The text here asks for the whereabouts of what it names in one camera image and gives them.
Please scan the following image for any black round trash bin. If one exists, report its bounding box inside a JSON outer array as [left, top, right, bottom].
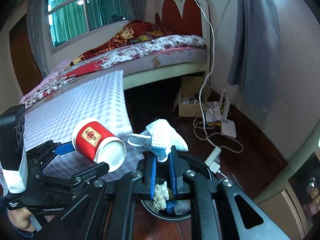
[[141, 152, 214, 222]]

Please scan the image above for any beige plastic bag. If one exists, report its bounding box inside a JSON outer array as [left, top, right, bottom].
[[153, 181, 170, 212]]

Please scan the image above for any pink checkered tablecloth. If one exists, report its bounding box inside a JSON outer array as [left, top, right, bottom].
[[24, 70, 143, 182]]

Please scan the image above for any red paper cup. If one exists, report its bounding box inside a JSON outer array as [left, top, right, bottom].
[[72, 118, 127, 172]]

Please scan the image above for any white power strip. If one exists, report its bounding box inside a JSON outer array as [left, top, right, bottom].
[[204, 147, 221, 174]]

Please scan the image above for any red heart headboard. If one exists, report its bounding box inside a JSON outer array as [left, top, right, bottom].
[[155, 0, 211, 43]]

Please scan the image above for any clear plastic bag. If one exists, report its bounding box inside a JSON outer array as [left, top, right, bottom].
[[174, 200, 191, 216]]

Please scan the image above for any blue face mask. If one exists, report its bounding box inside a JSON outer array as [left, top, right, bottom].
[[126, 119, 188, 163]]

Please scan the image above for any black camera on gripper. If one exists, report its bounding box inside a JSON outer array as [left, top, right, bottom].
[[0, 104, 25, 171]]

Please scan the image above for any gray window curtain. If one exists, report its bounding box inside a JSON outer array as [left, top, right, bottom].
[[27, 0, 49, 79]]

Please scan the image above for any cardboard box under bed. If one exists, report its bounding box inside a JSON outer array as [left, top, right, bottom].
[[173, 76, 204, 118]]

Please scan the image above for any window with green curtain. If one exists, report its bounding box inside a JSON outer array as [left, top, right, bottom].
[[46, 0, 127, 48]]

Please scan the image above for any white wifi router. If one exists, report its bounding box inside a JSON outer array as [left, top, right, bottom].
[[218, 89, 236, 139]]

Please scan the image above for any person's left hand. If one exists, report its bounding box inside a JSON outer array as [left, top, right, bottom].
[[8, 207, 35, 232]]

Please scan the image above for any bed with floral cover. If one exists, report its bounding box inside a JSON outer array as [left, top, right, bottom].
[[20, 35, 207, 109]]

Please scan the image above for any brown wooden door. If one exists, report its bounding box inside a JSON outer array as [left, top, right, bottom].
[[9, 15, 42, 95]]

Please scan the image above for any red patterned blanket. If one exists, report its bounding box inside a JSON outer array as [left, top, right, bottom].
[[67, 20, 172, 68]]

